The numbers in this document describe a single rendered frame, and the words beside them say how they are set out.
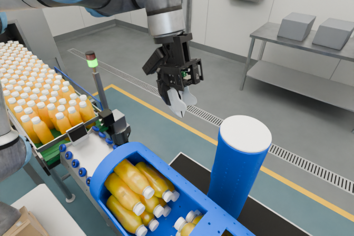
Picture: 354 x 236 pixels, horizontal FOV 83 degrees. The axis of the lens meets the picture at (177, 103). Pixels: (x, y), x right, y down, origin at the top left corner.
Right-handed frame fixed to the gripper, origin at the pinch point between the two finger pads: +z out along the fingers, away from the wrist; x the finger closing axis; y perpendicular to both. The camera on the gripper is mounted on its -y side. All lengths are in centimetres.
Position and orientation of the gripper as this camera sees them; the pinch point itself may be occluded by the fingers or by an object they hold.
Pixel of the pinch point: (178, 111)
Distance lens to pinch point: 53.7
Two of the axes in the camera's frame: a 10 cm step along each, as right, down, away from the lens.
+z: 1.8, 8.9, 4.2
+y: 6.8, 1.9, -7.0
